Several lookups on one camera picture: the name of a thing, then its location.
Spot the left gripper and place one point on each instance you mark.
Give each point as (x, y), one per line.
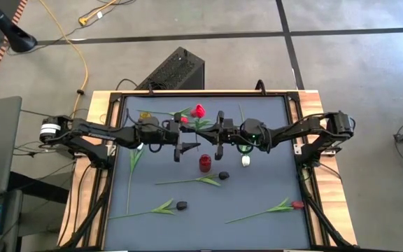
(168, 131)

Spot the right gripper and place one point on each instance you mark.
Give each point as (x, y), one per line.
(229, 134)

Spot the black artificial tulip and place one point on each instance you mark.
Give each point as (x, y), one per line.
(181, 205)
(223, 175)

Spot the white artificial tulip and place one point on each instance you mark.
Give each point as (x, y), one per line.
(246, 161)
(134, 161)

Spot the dark red artificial tulip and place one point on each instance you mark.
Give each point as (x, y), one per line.
(178, 113)
(297, 204)

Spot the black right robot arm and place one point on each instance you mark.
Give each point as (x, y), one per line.
(292, 131)

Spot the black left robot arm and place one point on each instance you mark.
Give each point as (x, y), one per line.
(93, 131)

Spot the red ribbed glass vase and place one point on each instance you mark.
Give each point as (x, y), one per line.
(205, 164)

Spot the yellow ribbed glass vase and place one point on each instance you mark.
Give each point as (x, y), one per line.
(145, 115)

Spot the black computer tower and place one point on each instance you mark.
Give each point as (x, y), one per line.
(178, 68)

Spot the blue-gray table mat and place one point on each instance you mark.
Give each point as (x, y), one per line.
(222, 227)

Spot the black stand pole base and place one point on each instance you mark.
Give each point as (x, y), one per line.
(19, 40)

